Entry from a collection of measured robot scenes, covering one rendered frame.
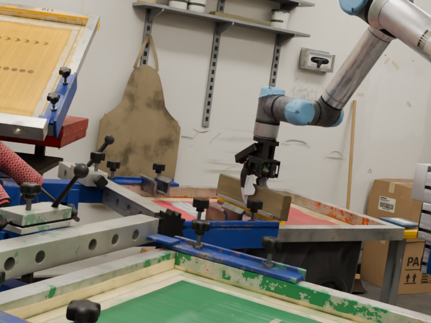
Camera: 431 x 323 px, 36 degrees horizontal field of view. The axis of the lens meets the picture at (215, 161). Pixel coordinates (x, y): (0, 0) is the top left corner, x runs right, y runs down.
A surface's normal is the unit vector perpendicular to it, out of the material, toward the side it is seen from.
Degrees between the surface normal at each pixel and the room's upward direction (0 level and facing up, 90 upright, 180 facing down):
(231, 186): 87
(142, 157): 89
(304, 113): 92
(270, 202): 87
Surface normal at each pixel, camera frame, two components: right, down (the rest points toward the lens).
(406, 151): 0.51, 0.17
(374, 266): -0.87, -0.05
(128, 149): 0.76, 0.13
